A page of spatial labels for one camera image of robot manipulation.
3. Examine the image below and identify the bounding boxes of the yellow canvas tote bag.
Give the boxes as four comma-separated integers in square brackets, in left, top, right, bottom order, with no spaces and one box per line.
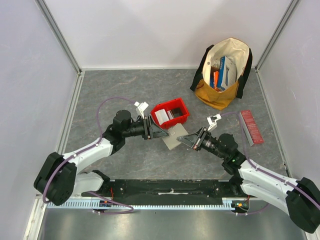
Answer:
[190,37,253,110]

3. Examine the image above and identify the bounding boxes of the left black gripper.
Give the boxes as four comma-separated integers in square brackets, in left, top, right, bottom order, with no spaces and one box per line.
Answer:
[123,114,169,140]

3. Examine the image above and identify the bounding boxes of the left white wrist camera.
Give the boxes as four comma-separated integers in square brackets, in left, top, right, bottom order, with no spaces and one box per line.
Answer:
[134,101,149,118]

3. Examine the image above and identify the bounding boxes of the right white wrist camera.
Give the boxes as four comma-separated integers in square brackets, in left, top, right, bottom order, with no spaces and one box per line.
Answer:
[206,114,222,132]

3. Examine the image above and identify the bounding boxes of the red plastic bin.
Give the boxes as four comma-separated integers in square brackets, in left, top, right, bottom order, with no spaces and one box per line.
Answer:
[150,97,190,130]

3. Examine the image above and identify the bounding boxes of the grey card holder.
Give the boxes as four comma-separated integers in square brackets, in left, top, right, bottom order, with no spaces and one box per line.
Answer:
[162,123,188,151]

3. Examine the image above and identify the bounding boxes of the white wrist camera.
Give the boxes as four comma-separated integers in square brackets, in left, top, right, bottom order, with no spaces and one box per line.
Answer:
[206,114,222,132]
[134,101,149,118]

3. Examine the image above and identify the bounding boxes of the red grey flat box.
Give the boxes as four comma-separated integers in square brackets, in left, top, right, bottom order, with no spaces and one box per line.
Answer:
[239,110,264,147]

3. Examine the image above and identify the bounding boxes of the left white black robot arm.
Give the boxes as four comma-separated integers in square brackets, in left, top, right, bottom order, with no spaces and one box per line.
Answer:
[33,110,169,206]

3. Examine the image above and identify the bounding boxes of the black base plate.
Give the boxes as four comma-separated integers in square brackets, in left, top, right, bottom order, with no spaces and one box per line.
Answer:
[96,179,248,204]

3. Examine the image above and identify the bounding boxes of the blue box in bag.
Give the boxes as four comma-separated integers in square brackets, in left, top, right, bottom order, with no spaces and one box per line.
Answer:
[217,56,231,92]

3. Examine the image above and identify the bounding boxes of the blue slotted cable duct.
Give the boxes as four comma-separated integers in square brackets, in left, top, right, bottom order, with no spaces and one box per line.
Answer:
[46,197,239,211]

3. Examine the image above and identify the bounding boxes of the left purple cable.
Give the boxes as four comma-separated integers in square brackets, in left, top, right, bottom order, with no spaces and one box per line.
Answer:
[41,97,140,204]

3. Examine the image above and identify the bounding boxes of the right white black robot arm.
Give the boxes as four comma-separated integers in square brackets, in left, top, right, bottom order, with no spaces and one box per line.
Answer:
[177,127,320,234]

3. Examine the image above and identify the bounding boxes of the orange box in bag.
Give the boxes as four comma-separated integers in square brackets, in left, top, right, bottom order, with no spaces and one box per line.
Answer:
[209,71,219,91]

